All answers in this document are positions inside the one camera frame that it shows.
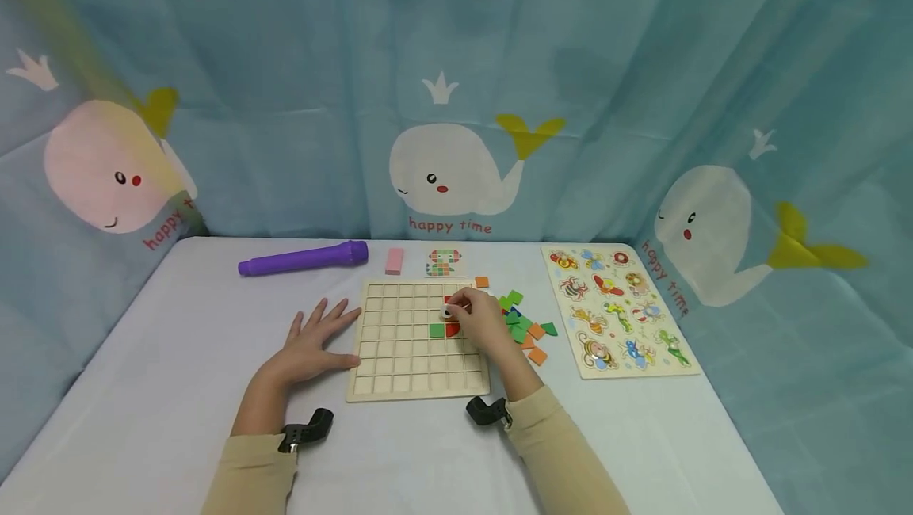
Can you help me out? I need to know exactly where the wooden grid board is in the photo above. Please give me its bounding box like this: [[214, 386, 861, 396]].
[[346, 277, 492, 404]]

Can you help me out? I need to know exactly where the colourful mosaic pattern card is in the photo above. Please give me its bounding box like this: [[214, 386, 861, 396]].
[[426, 250, 468, 278]]

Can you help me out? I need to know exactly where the set of insect puzzle pieces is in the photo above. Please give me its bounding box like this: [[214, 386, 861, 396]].
[[548, 249, 692, 371]]

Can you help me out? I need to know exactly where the person's right hand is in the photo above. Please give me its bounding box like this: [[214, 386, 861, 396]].
[[445, 287, 521, 362]]

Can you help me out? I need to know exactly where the wooden insect puzzle board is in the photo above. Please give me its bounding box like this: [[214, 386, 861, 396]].
[[541, 243, 703, 380]]

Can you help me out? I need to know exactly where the purple flashlight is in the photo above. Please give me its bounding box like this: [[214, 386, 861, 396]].
[[238, 240, 370, 277]]

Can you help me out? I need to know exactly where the pile of colourful tiles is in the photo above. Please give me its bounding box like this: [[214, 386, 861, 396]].
[[498, 290, 559, 367]]

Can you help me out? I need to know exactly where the person's left hand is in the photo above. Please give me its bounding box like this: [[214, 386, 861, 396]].
[[258, 298, 363, 390]]

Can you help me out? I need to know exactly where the person's left forearm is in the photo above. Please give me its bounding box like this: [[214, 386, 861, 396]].
[[200, 372, 300, 515]]

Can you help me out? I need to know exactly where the person's right forearm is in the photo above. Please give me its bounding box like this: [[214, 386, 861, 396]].
[[497, 347, 632, 515]]

